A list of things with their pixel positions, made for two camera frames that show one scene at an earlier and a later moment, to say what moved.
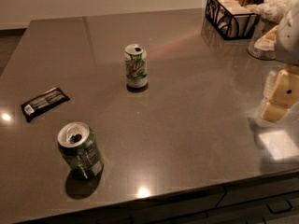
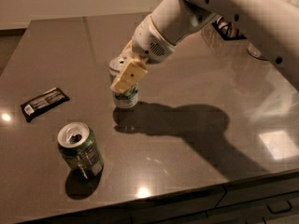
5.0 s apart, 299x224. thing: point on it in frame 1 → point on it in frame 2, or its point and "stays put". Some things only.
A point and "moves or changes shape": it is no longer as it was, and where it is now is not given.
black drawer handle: [280, 211] stays put
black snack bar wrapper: [40, 105] stays put
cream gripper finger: [280, 93] → [149, 44]
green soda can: [79, 149] stays put
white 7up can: [136, 65] moves or changes shape
